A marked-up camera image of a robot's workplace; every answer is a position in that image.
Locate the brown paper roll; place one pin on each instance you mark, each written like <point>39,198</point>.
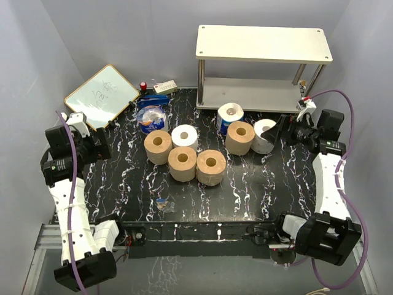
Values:
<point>182,163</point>
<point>210,166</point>
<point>239,138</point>
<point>158,145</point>

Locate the white cable connector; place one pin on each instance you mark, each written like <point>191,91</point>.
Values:
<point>322,291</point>

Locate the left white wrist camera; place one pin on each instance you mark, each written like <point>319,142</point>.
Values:
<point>77,122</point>

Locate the plastic wrapped blue tissue roll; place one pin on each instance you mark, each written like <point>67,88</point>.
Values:
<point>152,118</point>

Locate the crumpled plastic wrapper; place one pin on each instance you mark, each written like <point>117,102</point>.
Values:
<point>165,205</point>

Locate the blue paper roll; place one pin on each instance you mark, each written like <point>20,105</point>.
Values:
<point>226,114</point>

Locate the white two-tier shelf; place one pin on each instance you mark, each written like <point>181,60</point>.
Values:
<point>306,47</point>

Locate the white red cardboard box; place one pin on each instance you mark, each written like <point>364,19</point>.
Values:
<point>165,88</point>

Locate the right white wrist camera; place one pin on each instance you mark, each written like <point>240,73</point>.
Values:
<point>306,106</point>

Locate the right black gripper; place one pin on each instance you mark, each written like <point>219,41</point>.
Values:
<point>282,128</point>

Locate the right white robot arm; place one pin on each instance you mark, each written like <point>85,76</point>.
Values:
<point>329,234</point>

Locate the blue stapler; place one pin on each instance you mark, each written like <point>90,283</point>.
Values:
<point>153,100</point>

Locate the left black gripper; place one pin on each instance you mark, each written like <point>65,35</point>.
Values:
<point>102,150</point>

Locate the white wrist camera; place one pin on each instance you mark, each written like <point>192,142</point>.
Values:
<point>77,122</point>
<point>306,106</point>

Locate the aluminium rail frame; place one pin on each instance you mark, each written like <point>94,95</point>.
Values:
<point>225,258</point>

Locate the small whiteboard wooden frame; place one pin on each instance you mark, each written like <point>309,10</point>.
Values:
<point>102,97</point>

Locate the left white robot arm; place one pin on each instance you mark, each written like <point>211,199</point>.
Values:
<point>87,252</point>

